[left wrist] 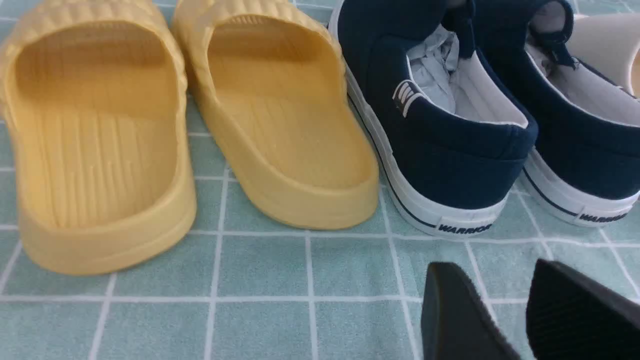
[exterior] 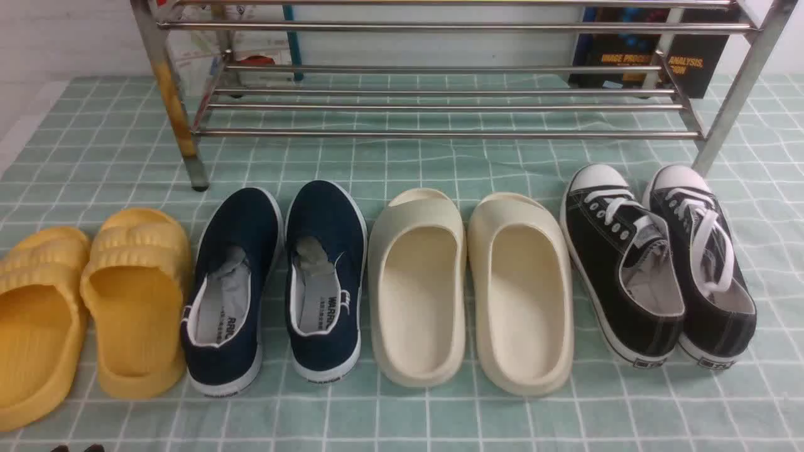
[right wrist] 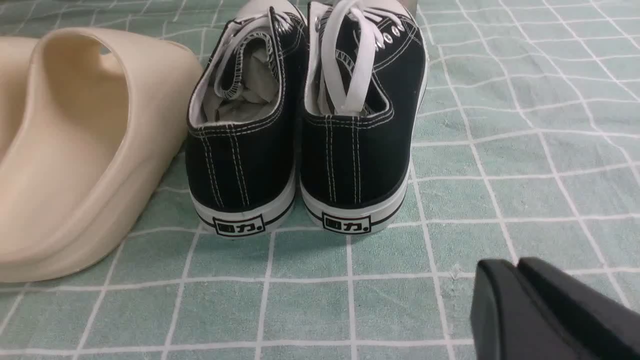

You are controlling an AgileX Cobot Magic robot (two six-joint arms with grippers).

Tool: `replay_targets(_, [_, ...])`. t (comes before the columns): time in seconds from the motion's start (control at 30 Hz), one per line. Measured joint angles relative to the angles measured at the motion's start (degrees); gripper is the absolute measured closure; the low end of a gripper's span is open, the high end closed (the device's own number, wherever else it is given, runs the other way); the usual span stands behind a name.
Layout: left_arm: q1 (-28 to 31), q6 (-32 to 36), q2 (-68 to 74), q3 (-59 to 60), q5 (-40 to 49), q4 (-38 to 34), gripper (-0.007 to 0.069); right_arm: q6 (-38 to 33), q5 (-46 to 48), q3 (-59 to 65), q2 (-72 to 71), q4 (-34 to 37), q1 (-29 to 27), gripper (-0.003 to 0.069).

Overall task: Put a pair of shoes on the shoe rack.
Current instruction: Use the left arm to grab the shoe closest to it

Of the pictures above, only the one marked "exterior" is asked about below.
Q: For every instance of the black canvas sneaker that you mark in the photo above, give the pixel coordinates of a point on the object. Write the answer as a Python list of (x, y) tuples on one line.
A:
[(720, 314), (623, 255)]

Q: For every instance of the yellow slipper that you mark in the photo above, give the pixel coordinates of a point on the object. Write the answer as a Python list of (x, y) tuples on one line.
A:
[(134, 286), (43, 323)]

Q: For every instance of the steel shoe rack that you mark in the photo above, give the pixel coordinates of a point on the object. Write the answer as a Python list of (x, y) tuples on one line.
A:
[(661, 91)]

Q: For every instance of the right cream slipper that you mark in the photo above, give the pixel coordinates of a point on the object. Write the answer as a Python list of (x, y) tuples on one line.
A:
[(522, 278)]

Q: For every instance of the left black canvas sneaker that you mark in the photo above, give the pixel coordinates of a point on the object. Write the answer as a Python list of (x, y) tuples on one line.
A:
[(623, 255)]

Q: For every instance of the black book with orange text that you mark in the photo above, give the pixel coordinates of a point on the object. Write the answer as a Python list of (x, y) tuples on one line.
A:
[(693, 58)]

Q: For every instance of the right black canvas sneaker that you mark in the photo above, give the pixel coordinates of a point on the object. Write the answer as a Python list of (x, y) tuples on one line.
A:
[(720, 314)]

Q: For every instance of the left cream slipper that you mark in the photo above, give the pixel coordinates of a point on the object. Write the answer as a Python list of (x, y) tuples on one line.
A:
[(416, 265)]

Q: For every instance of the left yellow slipper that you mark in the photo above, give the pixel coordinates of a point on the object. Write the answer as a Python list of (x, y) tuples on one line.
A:
[(43, 323)]

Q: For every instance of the navy canvas shoe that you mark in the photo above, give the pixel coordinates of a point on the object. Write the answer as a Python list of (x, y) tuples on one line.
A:
[(221, 330), (326, 247)]

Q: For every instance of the cream slipper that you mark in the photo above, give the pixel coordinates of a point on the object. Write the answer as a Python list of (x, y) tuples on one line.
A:
[(416, 265), (522, 278)]

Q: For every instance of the right yellow slipper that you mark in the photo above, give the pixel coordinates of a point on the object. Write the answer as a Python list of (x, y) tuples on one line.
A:
[(134, 286)]

